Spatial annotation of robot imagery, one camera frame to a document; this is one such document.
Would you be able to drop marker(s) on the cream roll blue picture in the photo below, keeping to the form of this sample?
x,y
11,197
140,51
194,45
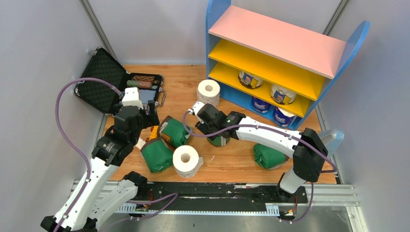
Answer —
x,y
249,81

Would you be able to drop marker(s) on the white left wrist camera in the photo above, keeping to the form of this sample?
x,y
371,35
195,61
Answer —
x,y
131,98

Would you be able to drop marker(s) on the blue shelf with coloured boards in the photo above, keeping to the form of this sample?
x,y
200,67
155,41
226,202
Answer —
x,y
305,62

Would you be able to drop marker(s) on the plain white paper towel roll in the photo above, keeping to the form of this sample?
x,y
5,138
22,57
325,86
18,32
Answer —
x,y
208,91

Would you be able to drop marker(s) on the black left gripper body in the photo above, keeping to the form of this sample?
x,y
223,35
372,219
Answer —
x,y
143,119

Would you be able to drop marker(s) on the blue Tempo tissue pack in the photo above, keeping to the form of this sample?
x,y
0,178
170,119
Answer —
x,y
260,106

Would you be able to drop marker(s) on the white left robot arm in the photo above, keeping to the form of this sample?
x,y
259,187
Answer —
x,y
83,212

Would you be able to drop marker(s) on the white toy brick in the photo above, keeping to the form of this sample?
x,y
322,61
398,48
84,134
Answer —
x,y
140,143

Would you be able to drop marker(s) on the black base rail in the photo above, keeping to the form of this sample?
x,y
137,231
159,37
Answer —
x,y
219,197

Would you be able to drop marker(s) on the green wrapped roll brown band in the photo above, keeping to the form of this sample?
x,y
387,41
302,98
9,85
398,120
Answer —
x,y
173,132

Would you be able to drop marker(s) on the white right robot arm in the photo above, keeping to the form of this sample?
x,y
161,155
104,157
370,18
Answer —
x,y
305,148

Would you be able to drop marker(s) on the black poker chip case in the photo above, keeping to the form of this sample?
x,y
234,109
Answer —
x,y
106,68

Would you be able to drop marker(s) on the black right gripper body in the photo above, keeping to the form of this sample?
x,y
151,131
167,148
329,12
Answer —
x,y
204,128

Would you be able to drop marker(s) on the plain green roll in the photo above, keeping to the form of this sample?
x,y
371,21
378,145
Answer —
x,y
218,141

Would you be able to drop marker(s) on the white paper towel roll front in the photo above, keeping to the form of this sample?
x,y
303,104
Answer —
x,y
186,161

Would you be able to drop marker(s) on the cream roll brown band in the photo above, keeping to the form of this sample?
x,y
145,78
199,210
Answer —
x,y
282,95

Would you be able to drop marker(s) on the blue playing card deck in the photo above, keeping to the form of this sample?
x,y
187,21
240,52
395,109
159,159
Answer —
x,y
146,95

